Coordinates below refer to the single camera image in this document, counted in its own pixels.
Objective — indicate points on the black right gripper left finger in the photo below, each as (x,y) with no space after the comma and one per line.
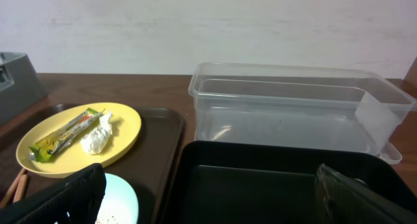
(75,199)

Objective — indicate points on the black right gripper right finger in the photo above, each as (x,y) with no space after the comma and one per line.
(340,199)

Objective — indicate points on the light blue bowl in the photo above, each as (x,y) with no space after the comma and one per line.
(119,205)

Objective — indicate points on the green orange snack wrapper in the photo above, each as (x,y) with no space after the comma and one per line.
(44,149)

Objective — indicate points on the white tissue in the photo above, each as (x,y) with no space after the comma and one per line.
(94,142)

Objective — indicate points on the yellow round plate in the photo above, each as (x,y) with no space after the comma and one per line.
(126,124)

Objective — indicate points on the clear plastic waste bin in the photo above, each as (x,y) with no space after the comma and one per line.
(302,107)

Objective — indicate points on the grey dishwasher rack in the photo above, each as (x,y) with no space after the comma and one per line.
(20,86)

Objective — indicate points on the black waste tray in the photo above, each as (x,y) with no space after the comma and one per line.
(236,183)

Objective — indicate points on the wooden chopstick left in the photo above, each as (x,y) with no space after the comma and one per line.
(12,189)

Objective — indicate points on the dark brown serving tray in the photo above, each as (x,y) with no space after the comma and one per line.
(146,166)

